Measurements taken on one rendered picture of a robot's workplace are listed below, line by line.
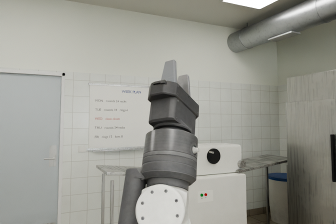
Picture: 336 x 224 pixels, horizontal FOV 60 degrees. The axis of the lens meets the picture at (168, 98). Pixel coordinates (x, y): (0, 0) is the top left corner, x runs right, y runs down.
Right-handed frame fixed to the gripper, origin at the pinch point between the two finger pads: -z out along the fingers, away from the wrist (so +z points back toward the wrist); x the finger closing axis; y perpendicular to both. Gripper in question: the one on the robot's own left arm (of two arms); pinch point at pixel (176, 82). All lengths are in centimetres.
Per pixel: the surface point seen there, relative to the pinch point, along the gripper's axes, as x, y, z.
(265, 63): -387, 58, -270
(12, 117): -131, 292, -92
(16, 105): -129, 288, -106
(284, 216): -433, 57, -32
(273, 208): -434, 73, -43
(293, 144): -331, 22, -102
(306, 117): -308, 1, -126
